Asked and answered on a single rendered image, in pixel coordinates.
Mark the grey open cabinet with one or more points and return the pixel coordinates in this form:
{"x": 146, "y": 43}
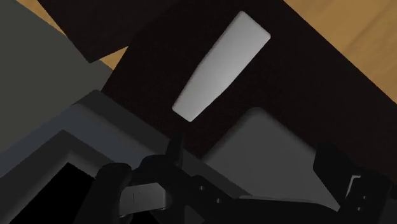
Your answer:
{"x": 93, "y": 124}

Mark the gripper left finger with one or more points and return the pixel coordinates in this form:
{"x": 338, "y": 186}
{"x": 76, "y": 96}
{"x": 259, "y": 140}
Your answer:
{"x": 173, "y": 183}

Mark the dark grey flat rounded slab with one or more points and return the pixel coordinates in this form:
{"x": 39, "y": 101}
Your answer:
{"x": 263, "y": 149}

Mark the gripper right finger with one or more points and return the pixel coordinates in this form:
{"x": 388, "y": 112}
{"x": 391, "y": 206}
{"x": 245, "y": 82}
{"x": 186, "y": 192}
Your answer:
{"x": 372, "y": 198}

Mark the dark brown table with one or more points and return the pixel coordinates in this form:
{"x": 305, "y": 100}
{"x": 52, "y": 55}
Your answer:
{"x": 304, "y": 86}

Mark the white flat remote control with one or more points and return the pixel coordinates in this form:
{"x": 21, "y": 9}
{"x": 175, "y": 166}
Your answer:
{"x": 221, "y": 66}

